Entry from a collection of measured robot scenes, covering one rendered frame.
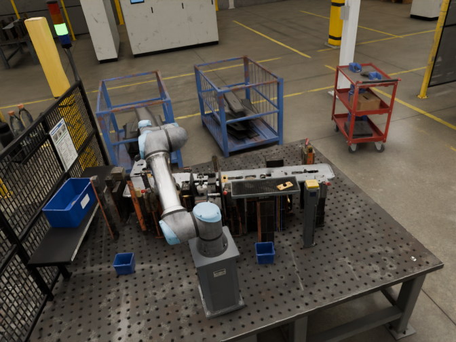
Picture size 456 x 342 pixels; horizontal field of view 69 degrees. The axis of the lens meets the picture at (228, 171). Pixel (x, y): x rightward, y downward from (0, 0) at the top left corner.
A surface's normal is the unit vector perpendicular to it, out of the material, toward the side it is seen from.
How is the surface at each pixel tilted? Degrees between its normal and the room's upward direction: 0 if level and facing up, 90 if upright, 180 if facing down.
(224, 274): 90
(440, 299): 0
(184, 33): 90
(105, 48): 90
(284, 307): 0
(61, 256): 0
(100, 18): 90
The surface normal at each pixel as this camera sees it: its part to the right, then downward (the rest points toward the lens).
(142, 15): 0.30, 0.51
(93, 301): -0.08, -0.83
